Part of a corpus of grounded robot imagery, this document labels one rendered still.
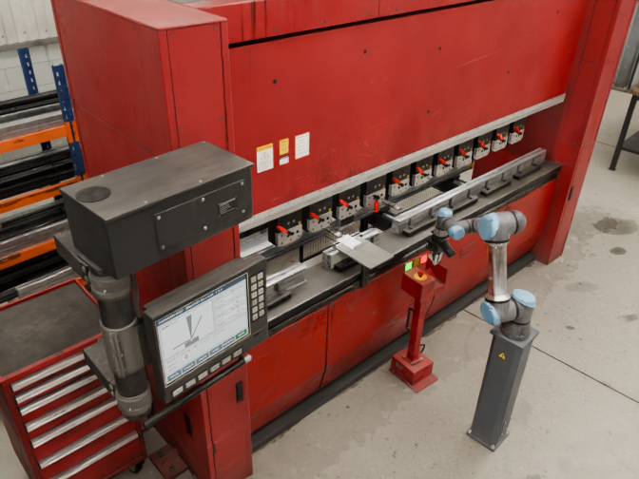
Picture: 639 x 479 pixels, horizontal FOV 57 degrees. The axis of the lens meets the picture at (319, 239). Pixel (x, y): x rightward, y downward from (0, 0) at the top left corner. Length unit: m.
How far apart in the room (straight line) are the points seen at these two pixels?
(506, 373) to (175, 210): 2.05
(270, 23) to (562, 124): 2.87
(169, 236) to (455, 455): 2.30
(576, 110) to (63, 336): 3.65
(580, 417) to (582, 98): 2.18
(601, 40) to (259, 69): 2.74
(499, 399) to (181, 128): 2.18
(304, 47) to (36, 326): 1.67
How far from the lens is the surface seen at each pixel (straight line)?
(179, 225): 1.70
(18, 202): 3.85
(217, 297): 1.90
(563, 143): 4.76
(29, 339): 2.81
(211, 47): 2.00
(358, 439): 3.48
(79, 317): 2.85
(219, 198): 1.76
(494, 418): 3.42
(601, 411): 4.03
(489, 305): 2.88
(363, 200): 3.14
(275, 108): 2.49
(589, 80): 4.59
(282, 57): 2.46
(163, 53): 1.91
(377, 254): 3.10
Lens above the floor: 2.70
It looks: 32 degrees down
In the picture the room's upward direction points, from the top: 2 degrees clockwise
